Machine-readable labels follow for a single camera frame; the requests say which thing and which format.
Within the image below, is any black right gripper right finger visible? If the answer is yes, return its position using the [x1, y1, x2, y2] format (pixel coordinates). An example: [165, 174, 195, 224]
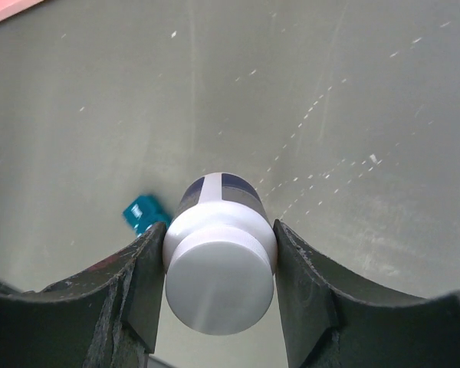
[274, 221, 460, 367]

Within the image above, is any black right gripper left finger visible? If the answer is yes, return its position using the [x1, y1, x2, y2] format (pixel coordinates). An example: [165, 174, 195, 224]
[0, 222, 166, 367]

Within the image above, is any teal pill organizer box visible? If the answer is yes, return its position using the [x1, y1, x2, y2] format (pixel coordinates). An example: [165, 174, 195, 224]
[123, 195, 172, 237]

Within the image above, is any white pill bottle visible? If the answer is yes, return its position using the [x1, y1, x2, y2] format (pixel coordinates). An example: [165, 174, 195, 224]
[163, 172, 278, 336]

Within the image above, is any pink three-tier wooden shelf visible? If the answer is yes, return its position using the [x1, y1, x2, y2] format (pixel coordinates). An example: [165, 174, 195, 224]
[0, 0, 43, 22]

